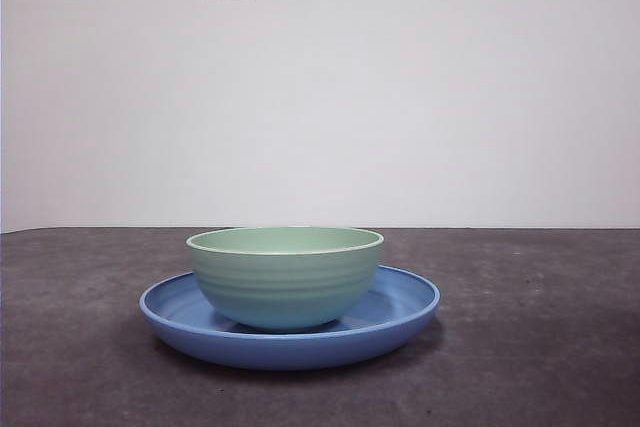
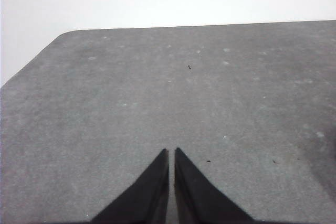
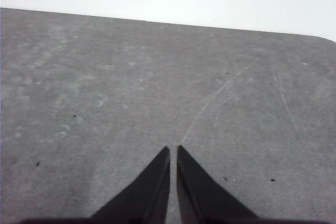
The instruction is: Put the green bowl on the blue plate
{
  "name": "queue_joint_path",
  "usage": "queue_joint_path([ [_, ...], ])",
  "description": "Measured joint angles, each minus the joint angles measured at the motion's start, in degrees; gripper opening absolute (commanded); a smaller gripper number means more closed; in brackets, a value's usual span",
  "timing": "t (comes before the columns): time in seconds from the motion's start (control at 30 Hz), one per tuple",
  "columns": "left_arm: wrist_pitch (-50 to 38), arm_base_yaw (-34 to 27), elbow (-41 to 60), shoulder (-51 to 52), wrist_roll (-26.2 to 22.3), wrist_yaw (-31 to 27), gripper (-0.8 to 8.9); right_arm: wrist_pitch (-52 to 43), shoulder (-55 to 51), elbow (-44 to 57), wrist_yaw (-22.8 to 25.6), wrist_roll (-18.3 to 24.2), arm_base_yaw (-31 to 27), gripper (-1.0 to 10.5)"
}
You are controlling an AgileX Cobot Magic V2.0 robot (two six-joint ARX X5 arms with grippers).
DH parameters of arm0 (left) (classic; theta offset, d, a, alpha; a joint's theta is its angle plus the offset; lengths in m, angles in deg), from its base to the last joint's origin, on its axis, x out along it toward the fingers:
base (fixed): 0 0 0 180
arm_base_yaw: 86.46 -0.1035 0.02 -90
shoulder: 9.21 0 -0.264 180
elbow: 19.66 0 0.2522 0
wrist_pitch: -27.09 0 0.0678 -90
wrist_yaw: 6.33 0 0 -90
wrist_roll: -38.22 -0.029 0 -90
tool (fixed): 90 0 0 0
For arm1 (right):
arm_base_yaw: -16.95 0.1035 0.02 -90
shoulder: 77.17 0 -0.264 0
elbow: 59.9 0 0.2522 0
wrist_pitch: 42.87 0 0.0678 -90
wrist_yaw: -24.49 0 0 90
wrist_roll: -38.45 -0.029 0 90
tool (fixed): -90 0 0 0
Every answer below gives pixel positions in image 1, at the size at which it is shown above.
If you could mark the blue round plate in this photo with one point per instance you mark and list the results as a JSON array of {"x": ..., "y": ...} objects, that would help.
[{"x": 285, "y": 354}]

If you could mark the green ribbed bowl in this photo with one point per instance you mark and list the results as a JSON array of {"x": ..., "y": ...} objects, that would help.
[{"x": 285, "y": 292}]

